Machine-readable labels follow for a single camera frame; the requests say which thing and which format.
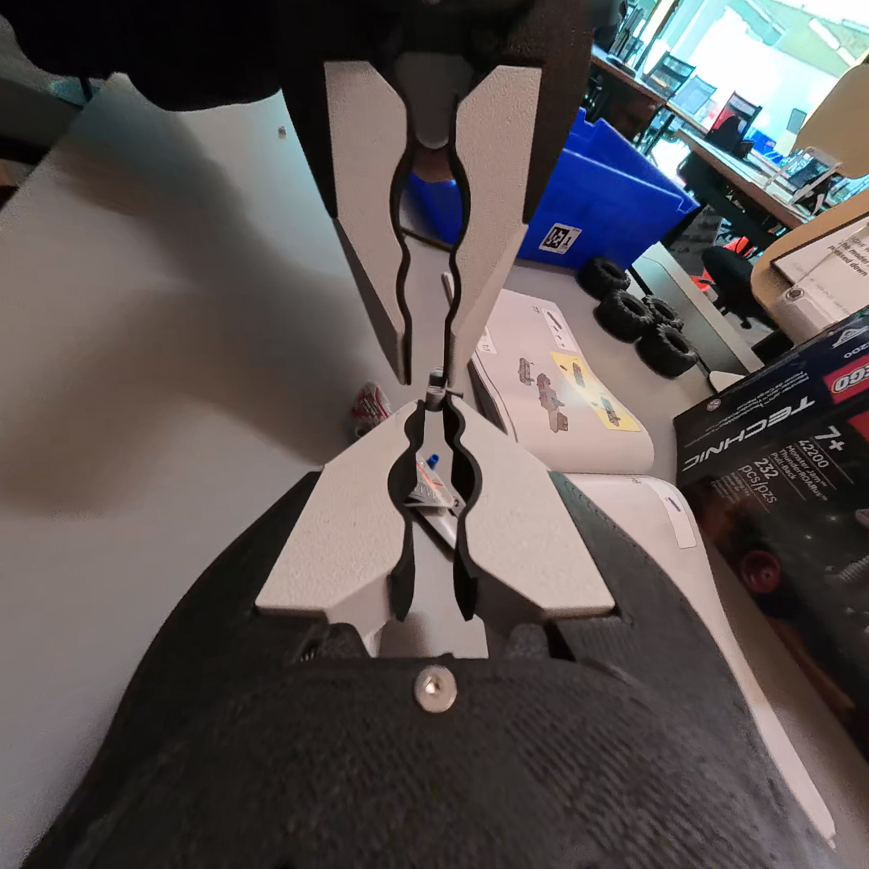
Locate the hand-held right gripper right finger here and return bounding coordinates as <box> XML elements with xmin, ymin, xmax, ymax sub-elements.
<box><xmin>440</xmin><ymin>396</ymin><xmax>616</xmax><ymax>622</ymax></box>

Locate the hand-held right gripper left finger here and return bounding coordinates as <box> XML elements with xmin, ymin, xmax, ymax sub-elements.
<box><xmin>255</xmin><ymin>399</ymin><xmax>427</xmax><ymax>623</ymax></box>

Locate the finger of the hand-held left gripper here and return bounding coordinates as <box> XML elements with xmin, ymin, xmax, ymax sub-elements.
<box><xmin>444</xmin><ymin>64</ymin><xmax>544</xmax><ymax>357</ymax></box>
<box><xmin>323</xmin><ymin>61</ymin><xmax>416</xmax><ymax>387</ymax></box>

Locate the grey red-stickered toy panel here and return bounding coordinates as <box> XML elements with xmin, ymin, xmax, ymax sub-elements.
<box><xmin>348</xmin><ymin>380</ymin><xmax>395</xmax><ymax>441</ymax></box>

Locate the grey toy brick assembly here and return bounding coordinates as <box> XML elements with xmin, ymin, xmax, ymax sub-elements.
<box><xmin>406</xmin><ymin>367</ymin><xmax>468</xmax><ymax>547</ymax></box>

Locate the thin black rod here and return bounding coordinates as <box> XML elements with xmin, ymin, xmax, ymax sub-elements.
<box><xmin>440</xmin><ymin>272</ymin><xmax>457</xmax><ymax>373</ymax></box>

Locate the blue plastic bin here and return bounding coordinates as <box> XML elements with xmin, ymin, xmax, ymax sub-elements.
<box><xmin>401</xmin><ymin>107</ymin><xmax>702</xmax><ymax>272</ymax></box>

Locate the white instruction booklet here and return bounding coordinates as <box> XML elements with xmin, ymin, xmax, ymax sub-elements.
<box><xmin>468</xmin><ymin>288</ymin><xmax>702</xmax><ymax>552</ymax></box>

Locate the black mesh chair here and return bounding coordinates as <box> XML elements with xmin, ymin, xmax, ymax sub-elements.
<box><xmin>644</xmin><ymin>53</ymin><xmax>697</xmax><ymax>103</ymax></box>

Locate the black red chair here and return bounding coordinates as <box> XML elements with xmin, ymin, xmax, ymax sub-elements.
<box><xmin>706</xmin><ymin>91</ymin><xmax>763</xmax><ymax>158</ymax></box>

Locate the black toy set box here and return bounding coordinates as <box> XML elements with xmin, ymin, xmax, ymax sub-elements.
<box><xmin>672</xmin><ymin>318</ymin><xmax>869</xmax><ymax>758</ymax></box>

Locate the black office chair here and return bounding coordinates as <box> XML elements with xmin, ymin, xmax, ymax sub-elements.
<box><xmin>699</xmin><ymin>244</ymin><xmax>764</xmax><ymax>320</ymax></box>

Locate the long wooden table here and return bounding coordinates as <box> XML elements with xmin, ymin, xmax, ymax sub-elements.
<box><xmin>589</xmin><ymin>48</ymin><xmax>826</xmax><ymax>232</ymax></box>

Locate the round wooden table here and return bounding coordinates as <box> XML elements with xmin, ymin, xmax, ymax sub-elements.
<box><xmin>750</xmin><ymin>212</ymin><xmax>869</xmax><ymax>327</ymax></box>

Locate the beige rounded panel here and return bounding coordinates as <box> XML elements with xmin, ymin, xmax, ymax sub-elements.
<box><xmin>791</xmin><ymin>62</ymin><xmax>869</xmax><ymax>179</ymax></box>

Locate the white paper sign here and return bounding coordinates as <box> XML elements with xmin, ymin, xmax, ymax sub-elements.
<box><xmin>774</xmin><ymin>220</ymin><xmax>869</xmax><ymax>303</ymax></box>

